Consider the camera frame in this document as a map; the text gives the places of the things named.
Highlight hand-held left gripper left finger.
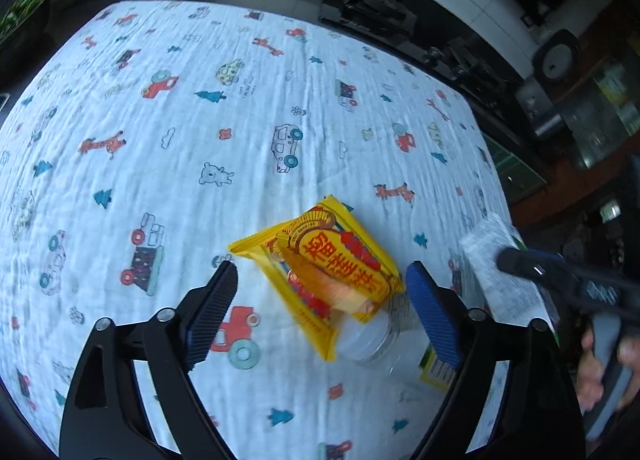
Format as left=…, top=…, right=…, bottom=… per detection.
left=59, top=260, right=238, bottom=460

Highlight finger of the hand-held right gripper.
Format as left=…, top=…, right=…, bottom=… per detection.
left=495, top=246, right=581, bottom=293

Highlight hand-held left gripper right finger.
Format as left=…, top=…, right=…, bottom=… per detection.
left=405, top=261, right=586, bottom=460

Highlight white printed packet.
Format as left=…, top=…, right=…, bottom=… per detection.
left=460, top=214, right=558, bottom=331

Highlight yellow snack packet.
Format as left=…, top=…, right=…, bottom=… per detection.
left=228, top=196, right=407, bottom=363

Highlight person's right hand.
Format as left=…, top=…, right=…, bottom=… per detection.
left=576, top=327, right=640, bottom=413

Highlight green cabinet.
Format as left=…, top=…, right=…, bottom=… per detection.
left=487, top=137, right=546, bottom=203

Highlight metal cylinder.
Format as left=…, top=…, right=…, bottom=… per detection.
left=515, top=80, right=562, bottom=139

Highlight printed white tablecloth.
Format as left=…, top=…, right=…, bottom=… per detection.
left=0, top=0, right=526, bottom=460

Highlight black machine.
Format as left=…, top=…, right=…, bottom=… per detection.
left=319, top=0, right=417, bottom=36
left=425, top=37, right=517, bottom=106

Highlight round black fan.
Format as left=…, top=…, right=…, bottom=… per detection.
left=530, top=30, right=582, bottom=86

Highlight green plants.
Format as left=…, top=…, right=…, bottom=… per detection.
left=0, top=0, right=62, bottom=43

